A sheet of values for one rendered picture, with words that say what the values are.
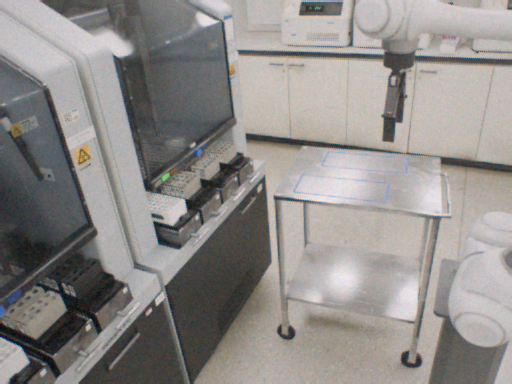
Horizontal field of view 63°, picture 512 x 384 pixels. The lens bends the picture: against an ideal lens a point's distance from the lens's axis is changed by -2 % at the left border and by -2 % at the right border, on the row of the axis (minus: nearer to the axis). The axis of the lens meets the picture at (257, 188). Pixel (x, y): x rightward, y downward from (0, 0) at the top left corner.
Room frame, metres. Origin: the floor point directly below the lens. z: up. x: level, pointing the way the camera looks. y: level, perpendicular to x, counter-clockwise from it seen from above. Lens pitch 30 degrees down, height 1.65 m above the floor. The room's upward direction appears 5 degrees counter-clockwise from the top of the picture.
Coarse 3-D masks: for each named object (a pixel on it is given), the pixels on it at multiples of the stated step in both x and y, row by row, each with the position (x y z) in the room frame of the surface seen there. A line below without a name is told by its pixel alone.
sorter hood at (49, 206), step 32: (0, 64) 1.02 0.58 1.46; (0, 96) 0.91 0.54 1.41; (32, 96) 0.96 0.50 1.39; (0, 128) 0.87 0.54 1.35; (32, 128) 0.93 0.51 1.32; (0, 160) 0.84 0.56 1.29; (32, 160) 0.91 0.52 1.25; (64, 160) 0.98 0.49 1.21; (0, 192) 0.82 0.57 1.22; (32, 192) 0.88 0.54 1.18; (64, 192) 0.95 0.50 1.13; (0, 224) 0.79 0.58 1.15; (32, 224) 0.85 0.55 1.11; (64, 224) 0.92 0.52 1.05; (0, 256) 0.77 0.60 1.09; (32, 256) 0.82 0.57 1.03; (64, 256) 0.88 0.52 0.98; (0, 288) 0.74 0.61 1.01
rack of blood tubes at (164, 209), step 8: (152, 200) 1.33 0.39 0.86; (160, 200) 1.32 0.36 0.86; (168, 200) 1.32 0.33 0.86; (176, 200) 1.31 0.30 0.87; (184, 200) 1.31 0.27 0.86; (152, 208) 1.27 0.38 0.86; (160, 208) 1.27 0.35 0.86; (168, 208) 1.26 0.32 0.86; (176, 208) 1.26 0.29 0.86; (184, 208) 1.30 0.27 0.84; (152, 216) 1.31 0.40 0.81; (160, 216) 1.30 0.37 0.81; (168, 216) 1.23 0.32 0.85; (176, 216) 1.25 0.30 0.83
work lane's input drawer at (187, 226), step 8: (184, 216) 1.27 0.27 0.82; (192, 216) 1.28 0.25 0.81; (160, 224) 1.24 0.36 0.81; (176, 224) 1.23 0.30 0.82; (184, 224) 1.24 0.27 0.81; (192, 224) 1.27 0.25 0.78; (200, 224) 1.31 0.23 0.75; (160, 232) 1.23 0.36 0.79; (168, 232) 1.21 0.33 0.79; (176, 232) 1.20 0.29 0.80; (184, 232) 1.22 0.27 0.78; (192, 232) 1.26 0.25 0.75; (176, 240) 1.20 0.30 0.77; (184, 240) 1.21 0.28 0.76
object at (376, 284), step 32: (320, 160) 1.61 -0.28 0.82; (352, 160) 1.59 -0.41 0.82; (384, 160) 1.56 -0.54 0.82; (416, 160) 1.54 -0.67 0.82; (288, 192) 1.37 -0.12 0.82; (320, 192) 1.35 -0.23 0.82; (352, 192) 1.33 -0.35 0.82; (384, 192) 1.31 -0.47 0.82; (416, 192) 1.29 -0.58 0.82; (448, 192) 1.33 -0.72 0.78; (320, 256) 1.62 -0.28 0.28; (352, 256) 1.60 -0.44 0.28; (384, 256) 1.58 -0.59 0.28; (288, 288) 1.42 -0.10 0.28; (320, 288) 1.40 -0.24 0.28; (352, 288) 1.38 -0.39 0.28; (384, 288) 1.36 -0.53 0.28; (416, 288) 1.34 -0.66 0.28; (288, 320) 1.39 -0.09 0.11; (416, 320) 1.15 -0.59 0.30; (416, 352) 1.15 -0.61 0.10
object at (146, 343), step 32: (0, 32) 1.11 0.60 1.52; (32, 32) 1.16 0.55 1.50; (32, 64) 1.03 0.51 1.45; (64, 64) 1.07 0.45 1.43; (64, 96) 1.05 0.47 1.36; (64, 128) 1.02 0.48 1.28; (96, 160) 1.08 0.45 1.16; (96, 192) 1.05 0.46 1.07; (96, 224) 1.02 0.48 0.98; (96, 256) 1.02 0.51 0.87; (128, 256) 1.09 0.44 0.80; (160, 288) 1.06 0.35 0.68; (128, 320) 0.92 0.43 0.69; (160, 320) 1.03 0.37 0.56; (32, 352) 0.73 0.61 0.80; (128, 352) 0.89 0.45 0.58; (160, 352) 0.99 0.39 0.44
